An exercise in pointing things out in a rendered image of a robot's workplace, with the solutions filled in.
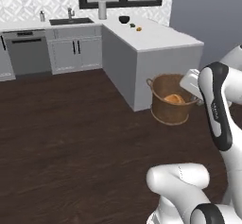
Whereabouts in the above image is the golden bread loaf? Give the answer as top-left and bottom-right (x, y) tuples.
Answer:
(163, 94), (187, 105)

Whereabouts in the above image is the white paper towel roll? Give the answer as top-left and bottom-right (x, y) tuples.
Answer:
(97, 0), (109, 21)

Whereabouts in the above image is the grey dishwasher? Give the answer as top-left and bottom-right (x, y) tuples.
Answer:
(2, 29), (53, 78)

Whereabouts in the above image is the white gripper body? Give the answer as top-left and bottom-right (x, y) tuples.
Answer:
(179, 68), (203, 101)

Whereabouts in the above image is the silver tap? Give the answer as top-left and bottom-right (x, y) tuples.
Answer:
(66, 7), (77, 21)

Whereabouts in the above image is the dark sink basin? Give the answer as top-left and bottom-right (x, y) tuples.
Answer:
(48, 17), (95, 26)

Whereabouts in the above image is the grey base cabinet run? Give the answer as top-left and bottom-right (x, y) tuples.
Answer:
(44, 25), (104, 76)

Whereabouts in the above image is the brown woven basket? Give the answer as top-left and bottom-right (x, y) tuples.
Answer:
(146, 73), (200, 127)

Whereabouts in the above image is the white kitchen island counter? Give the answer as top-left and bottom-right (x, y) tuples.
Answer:
(100, 14), (205, 112)

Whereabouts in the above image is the black bowl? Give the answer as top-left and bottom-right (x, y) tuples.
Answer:
(118, 14), (130, 25)

